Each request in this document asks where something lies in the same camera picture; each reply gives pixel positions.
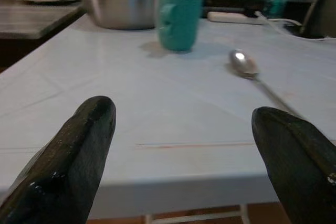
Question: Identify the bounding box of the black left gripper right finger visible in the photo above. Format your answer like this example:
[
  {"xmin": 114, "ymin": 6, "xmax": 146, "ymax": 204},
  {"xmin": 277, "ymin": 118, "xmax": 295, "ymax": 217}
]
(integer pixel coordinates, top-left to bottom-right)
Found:
[{"xmin": 251, "ymin": 106, "xmax": 336, "ymax": 224}]

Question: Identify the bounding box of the white cable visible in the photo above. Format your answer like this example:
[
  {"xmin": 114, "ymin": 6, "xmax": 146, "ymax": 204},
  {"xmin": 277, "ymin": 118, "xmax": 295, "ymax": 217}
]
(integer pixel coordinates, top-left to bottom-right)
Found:
[{"xmin": 256, "ymin": 10, "xmax": 329, "ymax": 41}]

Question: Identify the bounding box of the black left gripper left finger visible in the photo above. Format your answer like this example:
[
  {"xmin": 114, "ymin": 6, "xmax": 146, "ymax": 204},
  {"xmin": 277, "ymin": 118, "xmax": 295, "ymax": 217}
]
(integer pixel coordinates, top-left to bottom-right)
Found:
[{"xmin": 0, "ymin": 95, "xmax": 117, "ymax": 224}]

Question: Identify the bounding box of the teal plastic bottle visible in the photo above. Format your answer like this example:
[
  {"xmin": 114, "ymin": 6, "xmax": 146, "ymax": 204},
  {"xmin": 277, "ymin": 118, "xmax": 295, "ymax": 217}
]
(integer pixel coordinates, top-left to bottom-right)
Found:
[{"xmin": 269, "ymin": 0, "xmax": 287, "ymax": 20}]

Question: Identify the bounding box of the grey metal rod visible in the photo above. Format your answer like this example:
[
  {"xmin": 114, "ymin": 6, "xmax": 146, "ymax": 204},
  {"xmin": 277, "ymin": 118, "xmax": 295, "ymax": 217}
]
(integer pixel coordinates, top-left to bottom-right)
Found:
[{"xmin": 300, "ymin": 0, "xmax": 332, "ymax": 34}]

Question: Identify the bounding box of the silver metal spoon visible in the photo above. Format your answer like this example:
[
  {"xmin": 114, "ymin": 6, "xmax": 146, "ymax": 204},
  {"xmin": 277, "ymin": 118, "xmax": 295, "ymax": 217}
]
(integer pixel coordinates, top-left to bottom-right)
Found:
[{"xmin": 228, "ymin": 49, "xmax": 305, "ymax": 119}]

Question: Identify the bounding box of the stainless steel mixing bowl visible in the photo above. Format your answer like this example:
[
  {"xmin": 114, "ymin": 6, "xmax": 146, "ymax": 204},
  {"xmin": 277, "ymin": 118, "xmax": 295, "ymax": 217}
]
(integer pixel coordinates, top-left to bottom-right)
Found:
[{"xmin": 70, "ymin": 0, "xmax": 169, "ymax": 30}]

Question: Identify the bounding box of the teal plastic cup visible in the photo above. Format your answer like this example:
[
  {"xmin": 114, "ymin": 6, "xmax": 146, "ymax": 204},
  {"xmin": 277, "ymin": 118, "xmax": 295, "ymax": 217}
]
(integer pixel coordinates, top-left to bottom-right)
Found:
[{"xmin": 156, "ymin": 0, "xmax": 203, "ymax": 52}]

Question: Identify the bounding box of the white power strip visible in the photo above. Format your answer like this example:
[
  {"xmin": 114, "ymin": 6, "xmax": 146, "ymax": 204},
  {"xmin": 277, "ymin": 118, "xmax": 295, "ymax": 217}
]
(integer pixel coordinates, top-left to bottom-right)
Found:
[{"xmin": 207, "ymin": 10, "xmax": 266, "ymax": 25}]

